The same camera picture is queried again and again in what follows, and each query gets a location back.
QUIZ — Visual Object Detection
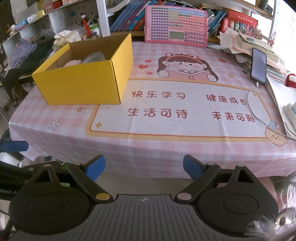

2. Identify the pink plush pig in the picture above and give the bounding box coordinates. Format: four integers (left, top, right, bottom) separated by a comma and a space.
64, 60, 82, 67

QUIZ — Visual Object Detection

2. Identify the clear tape roll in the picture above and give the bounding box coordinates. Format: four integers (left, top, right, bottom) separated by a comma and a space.
82, 52, 106, 64

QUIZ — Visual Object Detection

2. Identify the pink printed tablecloth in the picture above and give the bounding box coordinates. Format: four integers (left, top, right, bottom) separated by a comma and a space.
9, 42, 295, 177

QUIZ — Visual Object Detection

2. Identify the pile of clothes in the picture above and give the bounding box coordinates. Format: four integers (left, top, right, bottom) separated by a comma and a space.
1, 30, 55, 92

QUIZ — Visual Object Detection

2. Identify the yellow cardboard box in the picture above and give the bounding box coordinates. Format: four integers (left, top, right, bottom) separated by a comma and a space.
32, 33, 133, 105

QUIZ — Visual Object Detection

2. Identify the black smartphone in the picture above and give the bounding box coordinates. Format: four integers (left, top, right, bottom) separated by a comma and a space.
250, 48, 267, 86

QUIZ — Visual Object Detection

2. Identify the red santa plush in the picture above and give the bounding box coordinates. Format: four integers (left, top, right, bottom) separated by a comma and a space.
285, 74, 296, 88

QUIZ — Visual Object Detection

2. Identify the pile of papers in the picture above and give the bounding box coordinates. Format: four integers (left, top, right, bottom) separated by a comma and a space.
219, 28, 287, 82

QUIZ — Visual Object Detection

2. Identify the red white pen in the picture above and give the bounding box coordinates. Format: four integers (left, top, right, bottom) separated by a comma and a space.
81, 15, 91, 38

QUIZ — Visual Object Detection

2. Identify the pink learning keyboard tablet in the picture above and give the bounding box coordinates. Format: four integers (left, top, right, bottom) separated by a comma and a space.
144, 5, 208, 48

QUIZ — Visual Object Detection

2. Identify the white charging cable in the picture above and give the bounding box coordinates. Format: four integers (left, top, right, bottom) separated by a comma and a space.
247, 82, 292, 140

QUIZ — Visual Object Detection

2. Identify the white bookshelf frame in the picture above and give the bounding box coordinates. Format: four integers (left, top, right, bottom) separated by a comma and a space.
2, 1, 276, 57

